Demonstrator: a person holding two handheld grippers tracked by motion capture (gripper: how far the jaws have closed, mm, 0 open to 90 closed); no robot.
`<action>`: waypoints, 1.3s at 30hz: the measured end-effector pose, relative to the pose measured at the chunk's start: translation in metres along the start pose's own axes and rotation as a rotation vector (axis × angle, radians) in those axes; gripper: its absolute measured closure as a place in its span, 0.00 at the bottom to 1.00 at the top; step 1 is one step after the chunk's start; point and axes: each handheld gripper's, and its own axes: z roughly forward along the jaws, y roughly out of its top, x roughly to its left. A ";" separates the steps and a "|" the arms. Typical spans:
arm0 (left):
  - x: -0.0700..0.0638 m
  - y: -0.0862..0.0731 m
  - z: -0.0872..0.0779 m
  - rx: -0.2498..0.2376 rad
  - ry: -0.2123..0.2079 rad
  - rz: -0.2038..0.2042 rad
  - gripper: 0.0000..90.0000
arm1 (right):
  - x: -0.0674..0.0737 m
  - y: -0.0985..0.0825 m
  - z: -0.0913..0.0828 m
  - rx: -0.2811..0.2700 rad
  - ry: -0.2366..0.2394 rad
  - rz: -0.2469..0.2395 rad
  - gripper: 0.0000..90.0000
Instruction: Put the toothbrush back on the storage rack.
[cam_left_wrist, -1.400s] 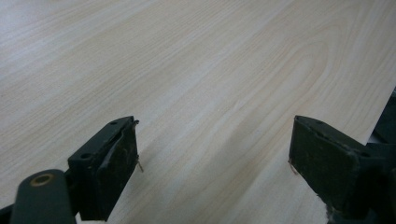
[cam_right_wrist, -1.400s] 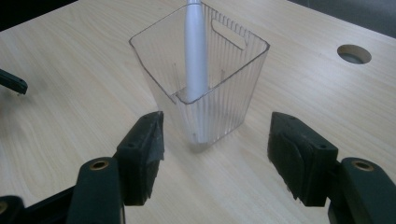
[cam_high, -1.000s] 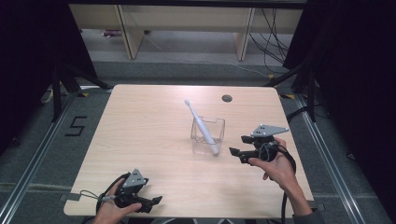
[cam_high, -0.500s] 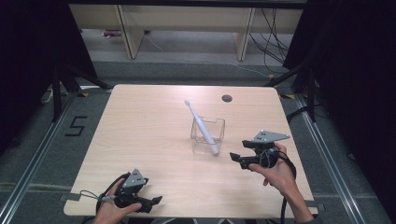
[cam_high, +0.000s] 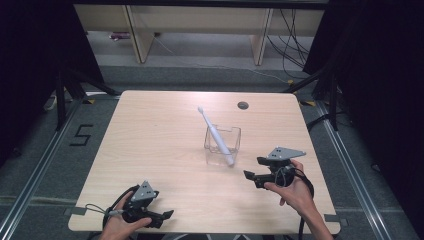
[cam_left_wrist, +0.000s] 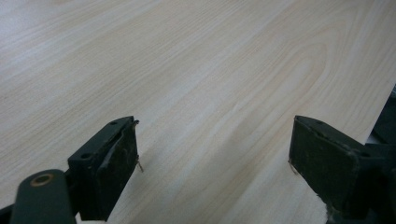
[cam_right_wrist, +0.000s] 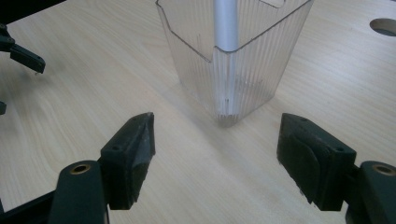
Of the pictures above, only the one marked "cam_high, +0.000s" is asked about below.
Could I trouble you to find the black metal stand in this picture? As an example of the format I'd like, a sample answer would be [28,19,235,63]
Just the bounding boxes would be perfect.
[282,64,340,132]
[54,65,122,132]

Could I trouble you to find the thin white floor cable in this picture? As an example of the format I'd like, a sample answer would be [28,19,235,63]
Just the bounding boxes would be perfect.
[152,35,292,84]

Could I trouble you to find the person's right hand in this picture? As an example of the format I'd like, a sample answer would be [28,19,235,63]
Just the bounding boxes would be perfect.
[264,159,318,218]

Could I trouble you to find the person's left hand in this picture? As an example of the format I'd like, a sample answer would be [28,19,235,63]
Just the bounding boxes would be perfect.
[98,191,153,240]

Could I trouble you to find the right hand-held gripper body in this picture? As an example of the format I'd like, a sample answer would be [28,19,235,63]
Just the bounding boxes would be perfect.
[256,146,307,189]

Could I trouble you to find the clear plastic container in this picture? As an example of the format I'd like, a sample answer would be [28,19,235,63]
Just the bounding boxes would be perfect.
[203,124,242,167]

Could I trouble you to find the black curtain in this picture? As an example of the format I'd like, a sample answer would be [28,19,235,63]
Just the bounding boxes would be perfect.
[0,0,105,168]
[302,0,424,231]

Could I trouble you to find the small purple object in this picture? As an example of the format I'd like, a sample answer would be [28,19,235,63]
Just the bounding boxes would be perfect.
[109,31,132,42]

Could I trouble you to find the grey tape piece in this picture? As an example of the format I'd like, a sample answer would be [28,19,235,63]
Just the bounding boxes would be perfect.
[63,206,88,217]
[323,213,350,228]

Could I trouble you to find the black floor cable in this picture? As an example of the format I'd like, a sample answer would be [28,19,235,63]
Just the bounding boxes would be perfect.
[305,112,332,132]

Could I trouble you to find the bundle of black hanging cables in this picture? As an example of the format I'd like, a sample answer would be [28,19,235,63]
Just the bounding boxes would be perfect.
[265,8,312,80]

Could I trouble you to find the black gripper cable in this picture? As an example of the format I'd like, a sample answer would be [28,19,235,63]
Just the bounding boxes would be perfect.
[281,165,316,240]
[101,184,143,232]

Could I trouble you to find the white electric toothbrush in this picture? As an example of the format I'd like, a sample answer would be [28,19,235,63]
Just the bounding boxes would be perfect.
[196,105,236,167]

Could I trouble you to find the white cable loop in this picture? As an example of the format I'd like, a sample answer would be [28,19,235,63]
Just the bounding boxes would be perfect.
[42,94,59,112]

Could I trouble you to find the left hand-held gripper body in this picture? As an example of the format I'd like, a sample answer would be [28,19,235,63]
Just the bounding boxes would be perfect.
[121,180,161,224]

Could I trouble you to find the thin grey cable with plug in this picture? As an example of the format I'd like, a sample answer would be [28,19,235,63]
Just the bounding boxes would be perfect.
[84,202,126,217]

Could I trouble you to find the aluminium floor rail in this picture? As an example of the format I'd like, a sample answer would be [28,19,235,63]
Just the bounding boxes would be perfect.
[314,100,392,240]
[0,99,84,240]

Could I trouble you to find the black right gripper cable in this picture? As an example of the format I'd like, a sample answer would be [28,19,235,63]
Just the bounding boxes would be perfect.
[281,165,316,240]

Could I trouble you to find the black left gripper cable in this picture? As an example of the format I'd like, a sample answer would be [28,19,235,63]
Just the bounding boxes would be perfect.
[101,184,143,232]

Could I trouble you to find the beige wooden shelf unit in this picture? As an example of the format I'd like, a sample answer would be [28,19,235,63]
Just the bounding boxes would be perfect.
[73,3,326,66]

